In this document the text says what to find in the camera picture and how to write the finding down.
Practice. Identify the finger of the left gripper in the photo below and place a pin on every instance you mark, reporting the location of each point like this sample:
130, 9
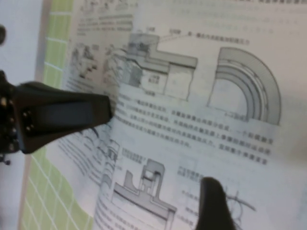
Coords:
67, 112

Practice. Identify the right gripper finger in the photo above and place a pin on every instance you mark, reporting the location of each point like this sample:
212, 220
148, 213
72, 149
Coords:
213, 208

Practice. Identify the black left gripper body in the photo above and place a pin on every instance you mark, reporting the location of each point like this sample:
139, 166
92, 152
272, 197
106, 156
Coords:
7, 115

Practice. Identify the white technical book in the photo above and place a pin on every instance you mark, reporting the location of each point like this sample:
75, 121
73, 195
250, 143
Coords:
192, 119

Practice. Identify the green white checked tablecloth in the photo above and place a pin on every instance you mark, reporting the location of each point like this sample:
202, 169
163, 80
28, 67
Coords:
55, 48

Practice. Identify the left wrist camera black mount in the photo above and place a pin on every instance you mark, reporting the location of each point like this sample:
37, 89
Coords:
2, 34

